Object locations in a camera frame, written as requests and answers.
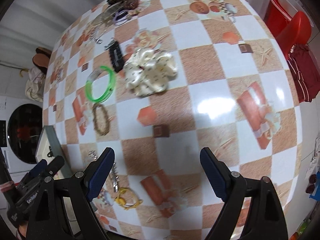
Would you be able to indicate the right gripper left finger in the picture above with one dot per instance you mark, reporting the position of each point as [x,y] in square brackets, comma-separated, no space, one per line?
[96,173]

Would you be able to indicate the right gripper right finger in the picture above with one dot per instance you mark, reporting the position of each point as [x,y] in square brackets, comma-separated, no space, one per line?
[217,173]

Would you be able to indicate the yellow hair clip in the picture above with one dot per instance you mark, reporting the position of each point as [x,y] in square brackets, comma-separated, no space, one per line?
[127,198]

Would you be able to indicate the green bangle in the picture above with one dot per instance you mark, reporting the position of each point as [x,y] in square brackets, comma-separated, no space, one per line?
[100,84]

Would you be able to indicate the cream satin scrunchie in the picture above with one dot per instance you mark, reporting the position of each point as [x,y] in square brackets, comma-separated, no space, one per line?
[148,72]

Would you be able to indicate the silver hair clip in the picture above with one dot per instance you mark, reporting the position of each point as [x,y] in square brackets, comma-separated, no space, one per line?
[114,178]

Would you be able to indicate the small black hair clip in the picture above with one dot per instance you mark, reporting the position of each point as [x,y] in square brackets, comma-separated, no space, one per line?
[50,153]

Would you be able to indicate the white tray box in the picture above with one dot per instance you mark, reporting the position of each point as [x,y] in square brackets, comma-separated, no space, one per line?
[48,148]

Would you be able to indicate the white washing machine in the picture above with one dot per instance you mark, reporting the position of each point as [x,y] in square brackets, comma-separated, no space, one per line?
[21,127]

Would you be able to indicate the cream cloth bag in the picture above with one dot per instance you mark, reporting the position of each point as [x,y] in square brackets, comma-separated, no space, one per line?
[34,88]

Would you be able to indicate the black beaded barrette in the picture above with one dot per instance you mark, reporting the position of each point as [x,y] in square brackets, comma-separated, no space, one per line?
[116,56]

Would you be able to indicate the checkered tablecloth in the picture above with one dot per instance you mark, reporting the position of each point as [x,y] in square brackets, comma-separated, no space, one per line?
[233,93]

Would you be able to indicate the brown slipper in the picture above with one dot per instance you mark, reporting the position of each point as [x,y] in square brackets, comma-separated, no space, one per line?
[41,59]

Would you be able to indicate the silver keyring clasp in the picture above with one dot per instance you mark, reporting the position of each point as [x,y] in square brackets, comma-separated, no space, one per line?
[96,37]

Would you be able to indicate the dark red garment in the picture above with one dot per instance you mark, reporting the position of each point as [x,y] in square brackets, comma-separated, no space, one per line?
[305,72]

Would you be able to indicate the red plastic stool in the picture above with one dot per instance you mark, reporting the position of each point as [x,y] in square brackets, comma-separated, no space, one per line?
[288,31]

